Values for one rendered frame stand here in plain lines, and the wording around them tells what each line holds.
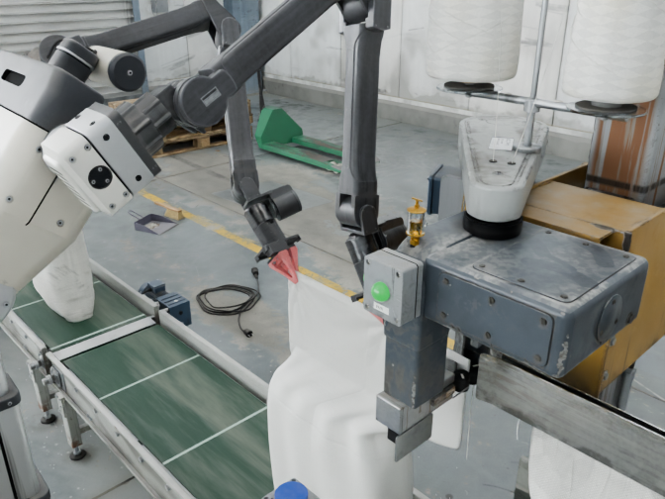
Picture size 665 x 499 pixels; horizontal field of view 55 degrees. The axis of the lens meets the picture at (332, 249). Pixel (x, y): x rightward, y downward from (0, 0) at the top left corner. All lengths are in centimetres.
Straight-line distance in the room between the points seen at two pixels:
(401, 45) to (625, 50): 680
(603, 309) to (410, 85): 690
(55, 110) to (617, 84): 85
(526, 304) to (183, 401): 159
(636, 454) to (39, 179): 100
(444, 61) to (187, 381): 155
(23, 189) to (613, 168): 102
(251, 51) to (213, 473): 127
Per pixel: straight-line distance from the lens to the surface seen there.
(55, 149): 98
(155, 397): 230
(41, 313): 296
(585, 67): 105
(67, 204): 115
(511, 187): 98
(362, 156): 121
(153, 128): 101
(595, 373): 120
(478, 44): 115
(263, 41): 111
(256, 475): 195
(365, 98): 121
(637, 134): 127
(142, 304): 285
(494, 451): 266
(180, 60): 942
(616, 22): 103
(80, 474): 266
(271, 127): 657
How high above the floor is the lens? 172
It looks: 24 degrees down
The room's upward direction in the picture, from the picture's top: straight up
